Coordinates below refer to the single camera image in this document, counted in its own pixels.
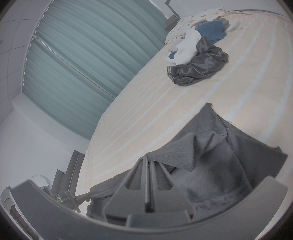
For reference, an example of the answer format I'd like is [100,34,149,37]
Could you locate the black T-shirt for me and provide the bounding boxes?
[86,103,288,221]

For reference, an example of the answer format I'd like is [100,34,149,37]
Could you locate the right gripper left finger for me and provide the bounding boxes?
[103,156,147,220]

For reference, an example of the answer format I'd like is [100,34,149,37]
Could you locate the white printed pillow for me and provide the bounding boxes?
[165,7,225,44]

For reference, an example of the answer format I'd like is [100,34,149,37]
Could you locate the black satin garment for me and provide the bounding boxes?
[166,36,229,86]

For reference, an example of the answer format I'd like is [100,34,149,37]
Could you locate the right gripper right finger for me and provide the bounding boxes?
[150,160,196,218]

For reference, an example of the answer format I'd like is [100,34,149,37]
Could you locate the blue-green curtain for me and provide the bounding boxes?
[33,0,170,98]
[23,39,115,140]

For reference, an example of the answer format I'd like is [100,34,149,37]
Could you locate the grey bedside table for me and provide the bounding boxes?
[164,15,179,32]

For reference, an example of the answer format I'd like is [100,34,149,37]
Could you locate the bed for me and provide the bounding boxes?
[75,0,293,211]

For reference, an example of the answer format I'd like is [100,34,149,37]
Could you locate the black chest of drawers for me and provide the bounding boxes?
[52,150,85,197]

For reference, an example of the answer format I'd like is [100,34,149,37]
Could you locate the round white mirror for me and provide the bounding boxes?
[31,174,50,188]

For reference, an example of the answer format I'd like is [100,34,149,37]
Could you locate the pile of clothes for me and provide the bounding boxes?
[168,18,244,64]

